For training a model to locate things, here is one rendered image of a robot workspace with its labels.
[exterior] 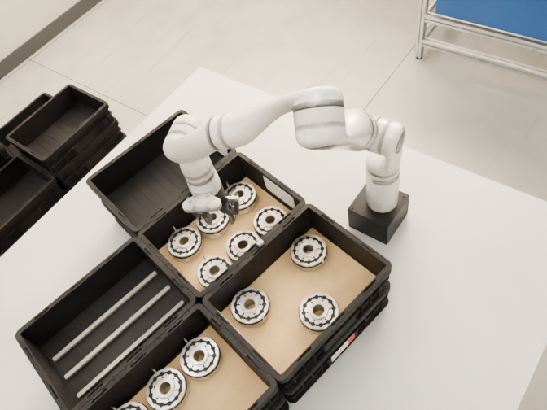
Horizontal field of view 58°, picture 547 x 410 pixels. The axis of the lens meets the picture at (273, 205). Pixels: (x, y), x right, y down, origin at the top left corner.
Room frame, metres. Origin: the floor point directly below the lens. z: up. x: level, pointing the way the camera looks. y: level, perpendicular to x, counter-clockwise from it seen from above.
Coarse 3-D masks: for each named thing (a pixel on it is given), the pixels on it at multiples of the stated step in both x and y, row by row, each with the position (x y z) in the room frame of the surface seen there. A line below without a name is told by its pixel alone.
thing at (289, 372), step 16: (304, 208) 0.77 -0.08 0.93; (288, 224) 0.74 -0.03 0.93; (336, 224) 0.70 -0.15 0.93; (272, 240) 0.70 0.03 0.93; (352, 240) 0.64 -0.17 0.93; (384, 272) 0.53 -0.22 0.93; (208, 304) 0.57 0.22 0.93; (352, 304) 0.47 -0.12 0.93; (336, 320) 0.44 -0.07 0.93; (240, 336) 0.47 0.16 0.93; (320, 336) 0.41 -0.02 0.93; (256, 352) 0.42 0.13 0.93; (304, 352) 0.39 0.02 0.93; (272, 368) 0.37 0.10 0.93; (288, 368) 0.36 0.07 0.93
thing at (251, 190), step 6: (234, 186) 0.97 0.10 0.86; (240, 186) 0.96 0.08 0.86; (246, 186) 0.96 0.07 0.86; (252, 186) 0.95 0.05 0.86; (228, 192) 0.96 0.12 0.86; (252, 192) 0.93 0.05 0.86; (246, 198) 0.91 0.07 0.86; (252, 198) 0.91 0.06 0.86; (240, 204) 0.90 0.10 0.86; (246, 204) 0.89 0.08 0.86
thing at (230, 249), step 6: (234, 234) 0.80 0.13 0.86; (240, 234) 0.79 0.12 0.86; (246, 234) 0.79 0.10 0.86; (252, 234) 0.78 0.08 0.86; (228, 240) 0.79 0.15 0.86; (234, 240) 0.78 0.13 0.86; (252, 240) 0.76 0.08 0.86; (228, 246) 0.77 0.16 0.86; (228, 252) 0.75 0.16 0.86; (234, 252) 0.74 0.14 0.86; (234, 258) 0.72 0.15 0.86
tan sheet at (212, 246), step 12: (264, 192) 0.94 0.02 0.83; (264, 204) 0.90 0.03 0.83; (276, 204) 0.88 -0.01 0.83; (240, 216) 0.88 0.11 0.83; (252, 216) 0.87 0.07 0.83; (240, 228) 0.84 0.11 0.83; (252, 228) 0.83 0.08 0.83; (204, 240) 0.83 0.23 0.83; (216, 240) 0.82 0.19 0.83; (168, 252) 0.82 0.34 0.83; (204, 252) 0.79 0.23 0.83; (216, 252) 0.78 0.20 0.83; (180, 264) 0.77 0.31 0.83; (192, 264) 0.76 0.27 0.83; (192, 276) 0.72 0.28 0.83
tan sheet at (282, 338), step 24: (288, 264) 0.67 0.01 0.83; (336, 264) 0.63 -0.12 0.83; (360, 264) 0.61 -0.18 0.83; (264, 288) 0.62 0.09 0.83; (288, 288) 0.60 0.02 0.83; (312, 288) 0.58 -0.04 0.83; (336, 288) 0.57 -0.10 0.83; (360, 288) 0.55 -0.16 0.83; (288, 312) 0.54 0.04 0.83; (264, 336) 0.49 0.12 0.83; (288, 336) 0.47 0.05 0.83; (312, 336) 0.46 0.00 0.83; (288, 360) 0.41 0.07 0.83
